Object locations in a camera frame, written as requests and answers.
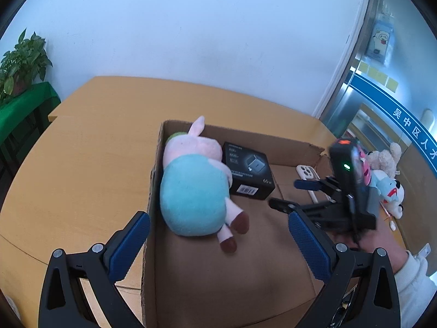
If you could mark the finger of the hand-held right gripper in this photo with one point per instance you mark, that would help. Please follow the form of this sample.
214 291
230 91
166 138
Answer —
283 205
307 185

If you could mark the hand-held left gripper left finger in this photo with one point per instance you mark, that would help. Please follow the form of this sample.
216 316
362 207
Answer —
128 246

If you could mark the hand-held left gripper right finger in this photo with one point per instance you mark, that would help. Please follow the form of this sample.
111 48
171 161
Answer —
310 246

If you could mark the white phone case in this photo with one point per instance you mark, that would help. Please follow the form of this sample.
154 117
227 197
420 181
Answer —
305 172

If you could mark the large cardboard box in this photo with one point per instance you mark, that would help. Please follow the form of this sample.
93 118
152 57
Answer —
266 266

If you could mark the pink pig plush toy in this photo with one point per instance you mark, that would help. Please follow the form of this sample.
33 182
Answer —
194 198

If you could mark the person's right forearm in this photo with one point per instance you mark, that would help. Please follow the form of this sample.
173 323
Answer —
416 287

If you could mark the person's right hand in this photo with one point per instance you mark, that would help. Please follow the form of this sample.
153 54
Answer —
379 239

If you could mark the pink striped plush toy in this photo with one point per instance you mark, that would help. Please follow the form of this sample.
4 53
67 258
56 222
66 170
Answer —
365 174

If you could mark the blue white dog plush toy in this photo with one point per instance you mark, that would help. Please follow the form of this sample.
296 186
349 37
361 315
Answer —
389 191

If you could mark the black charger box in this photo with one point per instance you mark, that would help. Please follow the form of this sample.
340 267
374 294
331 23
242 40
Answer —
249 174

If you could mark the beige bear plush toy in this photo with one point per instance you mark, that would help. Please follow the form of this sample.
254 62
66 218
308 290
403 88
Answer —
384 159

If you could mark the wooden desk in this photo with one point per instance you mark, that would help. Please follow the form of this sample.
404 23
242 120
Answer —
85 164

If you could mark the blue door banner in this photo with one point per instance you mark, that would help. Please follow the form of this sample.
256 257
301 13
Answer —
392 109

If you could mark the yellow sticky note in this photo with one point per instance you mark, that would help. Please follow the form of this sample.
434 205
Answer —
362 67
392 83
375 73

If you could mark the black metal shelf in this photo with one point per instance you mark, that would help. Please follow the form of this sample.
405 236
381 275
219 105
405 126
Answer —
20 143

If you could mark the cartoon door poster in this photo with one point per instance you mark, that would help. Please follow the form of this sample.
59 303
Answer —
380 42

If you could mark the glass door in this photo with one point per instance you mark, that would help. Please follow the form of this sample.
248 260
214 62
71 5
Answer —
409 41

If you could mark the green cloth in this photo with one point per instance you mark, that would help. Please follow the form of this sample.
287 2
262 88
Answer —
30 106

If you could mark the large potted green plant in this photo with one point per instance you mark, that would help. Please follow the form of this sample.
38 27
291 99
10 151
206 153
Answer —
24 61

